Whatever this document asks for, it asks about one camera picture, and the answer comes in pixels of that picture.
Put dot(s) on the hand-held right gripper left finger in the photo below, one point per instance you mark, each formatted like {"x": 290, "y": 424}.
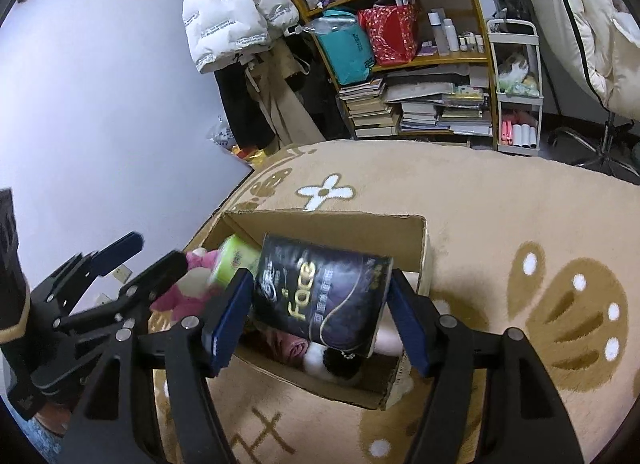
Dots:
{"x": 230, "y": 324}

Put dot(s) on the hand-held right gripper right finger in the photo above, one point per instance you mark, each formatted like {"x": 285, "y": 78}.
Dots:
{"x": 407, "y": 329}

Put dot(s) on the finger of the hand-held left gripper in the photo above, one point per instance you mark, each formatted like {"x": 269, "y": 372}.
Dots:
{"x": 120, "y": 246}
{"x": 165, "y": 269}

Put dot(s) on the pink and white plush toy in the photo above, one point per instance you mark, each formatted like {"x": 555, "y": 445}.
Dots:
{"x": 195, "y": 284}

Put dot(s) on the green tissue packet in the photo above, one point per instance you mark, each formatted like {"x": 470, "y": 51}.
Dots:
{"x": 235, "y": 259}

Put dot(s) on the black and white plush toy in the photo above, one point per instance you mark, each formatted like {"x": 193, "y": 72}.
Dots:
{"x": 340, "y": 364}

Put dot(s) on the black tissue packet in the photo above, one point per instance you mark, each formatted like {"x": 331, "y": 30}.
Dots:
{"x": 320, "y": 294}

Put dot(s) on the printed cardboard box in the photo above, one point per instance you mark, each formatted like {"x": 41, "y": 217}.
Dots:
{"x": 325, "y": 229}

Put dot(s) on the pink folded cloth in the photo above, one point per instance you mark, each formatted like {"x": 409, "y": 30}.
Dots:
{"x": 287, "y": 346}

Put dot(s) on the grey blue cloth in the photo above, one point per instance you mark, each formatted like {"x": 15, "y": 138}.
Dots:
{"x": 45, "y": 444}

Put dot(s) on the clear bag of toys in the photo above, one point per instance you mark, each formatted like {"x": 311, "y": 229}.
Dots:
{"x": 250, "y": 153}

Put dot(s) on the beige printed blanket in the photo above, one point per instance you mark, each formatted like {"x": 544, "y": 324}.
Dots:
{"x": 500, "y": 204}

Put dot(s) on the black hanging garment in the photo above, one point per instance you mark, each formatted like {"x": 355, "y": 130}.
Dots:
{"x": 240, "y": 108}

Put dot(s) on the beige hanging coat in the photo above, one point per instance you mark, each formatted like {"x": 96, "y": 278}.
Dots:
{"x": 285, "y": 113}

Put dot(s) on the stack of brown books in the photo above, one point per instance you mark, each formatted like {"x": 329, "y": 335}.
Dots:
{"x": 370, "y": 111}

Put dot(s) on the pink and white rolls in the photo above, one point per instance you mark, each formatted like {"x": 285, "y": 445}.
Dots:
{"x": 520, "y": 132}

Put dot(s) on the pile of magazines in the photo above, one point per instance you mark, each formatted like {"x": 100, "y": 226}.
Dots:
{"x": 440, "y": 103}

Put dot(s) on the white puffer jacket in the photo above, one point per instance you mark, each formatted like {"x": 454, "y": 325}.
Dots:
{"x": 225, "y": 8}

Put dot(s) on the metal chair base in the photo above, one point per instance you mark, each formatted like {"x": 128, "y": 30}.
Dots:
{"x": 607, "y": 143}

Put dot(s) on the wooden shelf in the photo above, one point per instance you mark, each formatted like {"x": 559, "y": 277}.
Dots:
{"x": 452, "y": 59}

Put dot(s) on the bundle of pastel cloths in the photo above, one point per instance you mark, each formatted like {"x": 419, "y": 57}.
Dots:
{"x": 517, "y": 76}

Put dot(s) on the teal bag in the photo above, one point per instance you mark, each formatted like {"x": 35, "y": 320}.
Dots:
{"x": 345, "y": 53}

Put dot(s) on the red patterned bag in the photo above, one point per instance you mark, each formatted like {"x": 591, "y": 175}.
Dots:
{"x": 390, "y": 33}

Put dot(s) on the row of cosmetic bottles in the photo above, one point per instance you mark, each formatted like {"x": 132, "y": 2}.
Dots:
{"x": 452, "y": 33}

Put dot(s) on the white metal cart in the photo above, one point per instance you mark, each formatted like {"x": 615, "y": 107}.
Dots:
{"x": 515, "y": 23}

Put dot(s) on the office chair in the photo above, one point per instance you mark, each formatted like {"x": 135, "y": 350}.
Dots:
{"x": 595, "y": 18}

